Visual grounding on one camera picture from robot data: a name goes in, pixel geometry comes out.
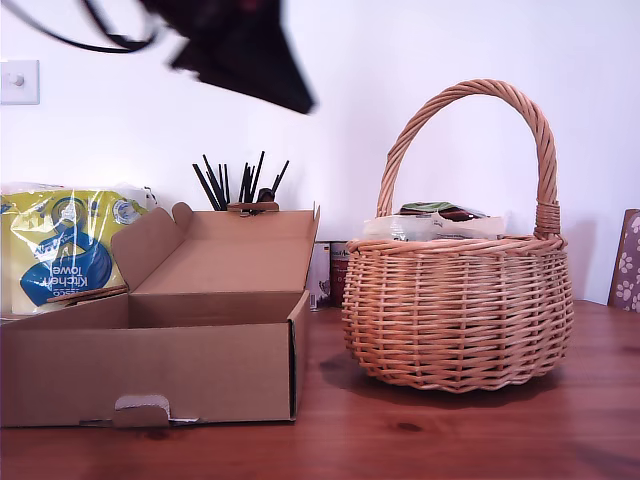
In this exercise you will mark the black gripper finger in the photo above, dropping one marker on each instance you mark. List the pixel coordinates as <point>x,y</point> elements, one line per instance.
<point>260,55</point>

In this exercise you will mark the white patterned egg bag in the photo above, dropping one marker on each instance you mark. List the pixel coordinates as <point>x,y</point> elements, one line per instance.
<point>425,230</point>

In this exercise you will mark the brown cardboard box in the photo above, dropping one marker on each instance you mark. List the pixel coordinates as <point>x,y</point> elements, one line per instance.
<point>150,370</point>

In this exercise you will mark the white printed carton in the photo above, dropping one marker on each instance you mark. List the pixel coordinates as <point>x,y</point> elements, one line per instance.
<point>320,280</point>

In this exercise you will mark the dark red tin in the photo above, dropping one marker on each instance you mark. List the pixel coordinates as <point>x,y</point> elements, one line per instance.
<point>341,275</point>

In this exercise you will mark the yellow kitchen towel pack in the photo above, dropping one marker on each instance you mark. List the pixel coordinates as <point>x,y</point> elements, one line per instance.
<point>50,250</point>

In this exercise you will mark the brown cork coasters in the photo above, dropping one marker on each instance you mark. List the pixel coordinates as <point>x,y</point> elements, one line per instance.
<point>85,295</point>

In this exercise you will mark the chair with paw print cushion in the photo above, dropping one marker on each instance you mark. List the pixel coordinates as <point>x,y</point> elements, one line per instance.
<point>626,265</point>

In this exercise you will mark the white light switch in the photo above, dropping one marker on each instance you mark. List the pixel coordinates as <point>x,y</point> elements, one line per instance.
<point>19,81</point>

